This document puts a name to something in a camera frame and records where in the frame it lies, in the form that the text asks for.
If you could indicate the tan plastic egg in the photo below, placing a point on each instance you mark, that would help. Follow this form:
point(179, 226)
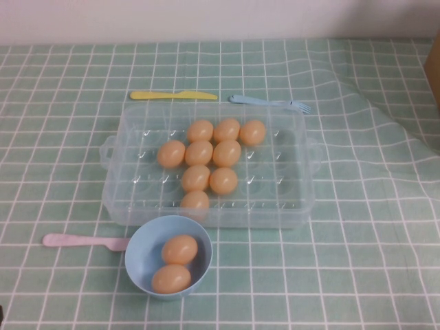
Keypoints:
point(200, 131)
point(223, 180)
point(227, 153)
point(179, 250)
point(171, 278)
point(171, 154)
point(195, 202)
point(199, 153)
point(252, 132)
point(196, 178)
point(227, 130)

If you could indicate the clear plastic egg box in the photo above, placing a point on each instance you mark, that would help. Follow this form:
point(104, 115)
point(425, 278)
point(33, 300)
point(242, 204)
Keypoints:
point(137, 192)

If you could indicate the light blue plastic fork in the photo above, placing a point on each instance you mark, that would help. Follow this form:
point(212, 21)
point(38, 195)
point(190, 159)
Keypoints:
point(254, 101)

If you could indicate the yellow plastic knife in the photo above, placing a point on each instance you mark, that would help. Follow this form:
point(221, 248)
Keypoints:
point(154, 95)

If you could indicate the light blue plastic bowl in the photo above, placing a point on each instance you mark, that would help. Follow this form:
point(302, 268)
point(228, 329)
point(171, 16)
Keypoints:
point(141, 251)

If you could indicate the green white-grid tablecloth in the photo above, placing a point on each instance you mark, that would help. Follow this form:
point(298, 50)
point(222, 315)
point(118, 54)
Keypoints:
point(343, 258)

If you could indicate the pink plastic knife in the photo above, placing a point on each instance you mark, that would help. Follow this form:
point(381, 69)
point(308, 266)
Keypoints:
point(68, 239)

